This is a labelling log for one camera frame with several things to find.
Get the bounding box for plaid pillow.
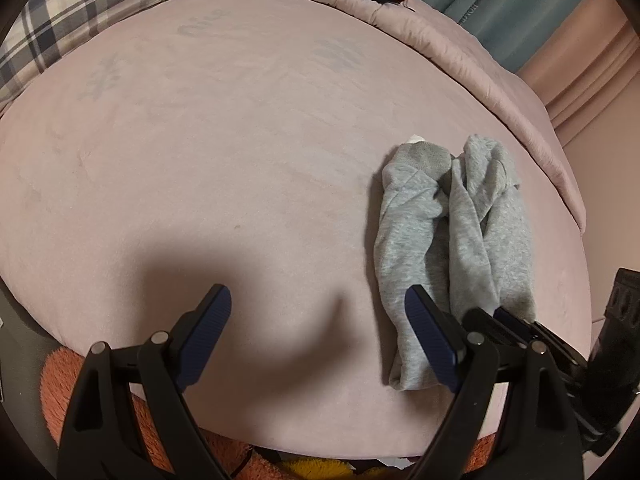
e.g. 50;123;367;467
0;0;241;111

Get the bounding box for pink comforter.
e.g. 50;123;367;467
235;0;587;233

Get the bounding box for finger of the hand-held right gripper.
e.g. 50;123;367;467
494;306;586;376
462;308;528;350

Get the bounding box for grey sweatshirt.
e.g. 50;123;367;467
374;134;538;392

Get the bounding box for pink curtain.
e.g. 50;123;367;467
515;0;640;131

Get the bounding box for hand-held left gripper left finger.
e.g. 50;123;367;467
57;283;233;480

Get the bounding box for blue curtain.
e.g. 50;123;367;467
405;0;598;73

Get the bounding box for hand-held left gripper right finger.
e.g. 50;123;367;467
404;285;586;480

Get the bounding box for orange plush rug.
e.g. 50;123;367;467
40;345;361;480

